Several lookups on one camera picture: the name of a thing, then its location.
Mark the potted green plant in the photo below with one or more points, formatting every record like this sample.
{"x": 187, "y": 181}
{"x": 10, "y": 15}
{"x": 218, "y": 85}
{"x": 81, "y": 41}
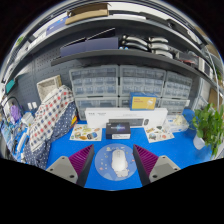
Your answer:
{"x": 208, "y": 126}

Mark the white computer mouse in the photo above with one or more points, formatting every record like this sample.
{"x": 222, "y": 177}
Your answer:
{"x": 117, "y": 160}

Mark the yellow and blue box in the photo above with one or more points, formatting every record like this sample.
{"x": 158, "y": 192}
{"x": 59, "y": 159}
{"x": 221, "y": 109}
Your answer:
{"x": 143, "y": 101}

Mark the colourful sticker sheet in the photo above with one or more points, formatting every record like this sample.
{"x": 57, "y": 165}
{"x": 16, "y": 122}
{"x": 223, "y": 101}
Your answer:
{"x": 159, "y": 134}
{"x": 85, "y": 133}

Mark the small purple object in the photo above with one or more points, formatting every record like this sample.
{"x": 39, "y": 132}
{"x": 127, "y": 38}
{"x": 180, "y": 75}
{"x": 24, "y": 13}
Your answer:
{"x": 15, "y": 113}

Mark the white and blue carton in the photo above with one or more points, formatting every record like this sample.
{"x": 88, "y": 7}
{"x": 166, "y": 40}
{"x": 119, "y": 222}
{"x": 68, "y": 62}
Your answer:
{"x": 178, "y": 123}

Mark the red blue checkered cloth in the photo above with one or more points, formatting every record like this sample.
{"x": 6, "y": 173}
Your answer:
{"x": 50, "y": 116}

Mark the round blue printed mouse pad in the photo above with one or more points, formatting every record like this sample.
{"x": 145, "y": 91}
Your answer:
{"x": 103, "y": 163}

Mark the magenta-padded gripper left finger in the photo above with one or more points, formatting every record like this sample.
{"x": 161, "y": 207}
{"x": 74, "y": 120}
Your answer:
{"x": 63, "y": 166}

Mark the white woven basket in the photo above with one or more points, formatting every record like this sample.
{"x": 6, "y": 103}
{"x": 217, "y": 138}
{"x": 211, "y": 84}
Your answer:
{"x": 48, "y": 86}

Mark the small black box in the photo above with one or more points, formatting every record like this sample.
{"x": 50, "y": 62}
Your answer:
{"x": 117, "y": 130}

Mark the small orange object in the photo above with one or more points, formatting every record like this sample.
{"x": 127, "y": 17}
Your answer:
{"x": 73, "y": 120}

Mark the long white keyboard box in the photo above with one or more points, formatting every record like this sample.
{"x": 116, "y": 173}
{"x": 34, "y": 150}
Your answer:
{"x": 100, "y": 115}

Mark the navy polka dot cloth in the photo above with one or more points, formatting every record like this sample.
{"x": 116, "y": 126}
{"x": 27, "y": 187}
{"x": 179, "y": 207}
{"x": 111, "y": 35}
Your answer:
{"x": 61, "y": 130}

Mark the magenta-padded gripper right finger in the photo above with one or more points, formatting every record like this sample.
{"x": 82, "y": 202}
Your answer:
{"x": 163, "y": 166}

